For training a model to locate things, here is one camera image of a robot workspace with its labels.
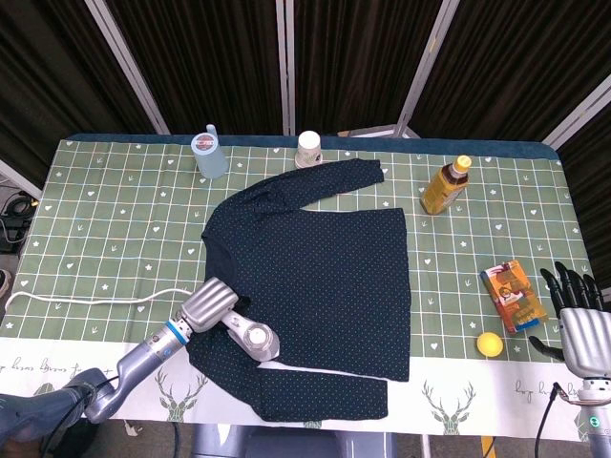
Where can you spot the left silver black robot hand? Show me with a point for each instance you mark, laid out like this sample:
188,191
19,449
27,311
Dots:
207,305

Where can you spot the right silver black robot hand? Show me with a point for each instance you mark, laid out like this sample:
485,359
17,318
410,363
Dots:
587,339

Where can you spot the silver handheld steamer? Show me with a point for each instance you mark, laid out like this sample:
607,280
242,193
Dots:
258,339

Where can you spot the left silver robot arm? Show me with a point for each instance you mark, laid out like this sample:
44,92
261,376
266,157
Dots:
143,353

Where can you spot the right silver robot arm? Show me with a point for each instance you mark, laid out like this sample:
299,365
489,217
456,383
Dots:
596,420

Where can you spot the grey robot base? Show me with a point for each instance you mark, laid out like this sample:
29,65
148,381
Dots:
296,443

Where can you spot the dark blue dotted shirt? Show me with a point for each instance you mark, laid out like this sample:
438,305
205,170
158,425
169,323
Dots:
324,276

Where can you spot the orange snack box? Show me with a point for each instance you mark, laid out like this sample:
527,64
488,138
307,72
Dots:
513,296

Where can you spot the yellow ball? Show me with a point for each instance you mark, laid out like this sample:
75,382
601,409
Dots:
490,344

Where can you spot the green checked tablecloth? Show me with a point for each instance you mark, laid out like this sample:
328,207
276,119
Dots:
119,214

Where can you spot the white leaf print paper cup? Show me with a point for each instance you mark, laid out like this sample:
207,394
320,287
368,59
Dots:
308,150

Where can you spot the yellow tea bottle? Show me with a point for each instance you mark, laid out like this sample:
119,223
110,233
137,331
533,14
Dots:
444,191

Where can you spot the black round device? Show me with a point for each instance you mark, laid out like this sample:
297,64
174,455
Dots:
20,208

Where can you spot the dark screen panel white frame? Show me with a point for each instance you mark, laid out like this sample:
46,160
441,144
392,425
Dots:
353,62
48,71
592,191
205,62
506,71

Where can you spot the white metal rack frame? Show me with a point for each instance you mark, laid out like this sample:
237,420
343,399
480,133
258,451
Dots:
21,179

